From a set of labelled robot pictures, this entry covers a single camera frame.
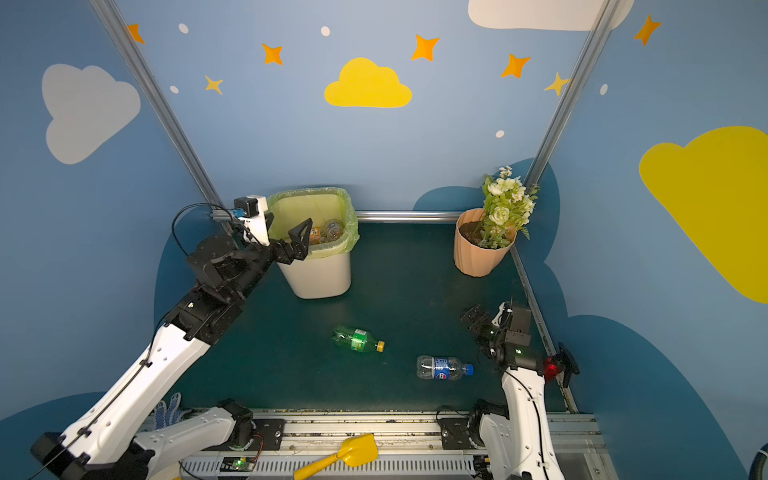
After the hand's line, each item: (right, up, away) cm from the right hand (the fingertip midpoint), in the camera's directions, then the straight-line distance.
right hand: (473, 317), depth 82 cm
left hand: (-44, +26, -19) cm, 55 cm away
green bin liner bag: (-45, +34, +10) cm, 57 cm away
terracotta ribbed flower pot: (+4, +16, +14) cm, 22 cm away
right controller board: (-1, -35, -9) cm, 36 cm away
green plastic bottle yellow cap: (-33, -7, +4) cm, 34 cm away
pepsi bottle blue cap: (-40, +25, +6) cm, 47 cm away
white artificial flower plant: (+13, +32, +7) cm, 35 cm away
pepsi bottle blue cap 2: (-9, -13, -2) cm, 16 cm away
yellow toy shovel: (-32, -30, -10) cm, 45 cm away
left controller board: (-60, -33, -11) cm, 70 cm away
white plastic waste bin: (-43, +11, +6) cm, 45 cm away
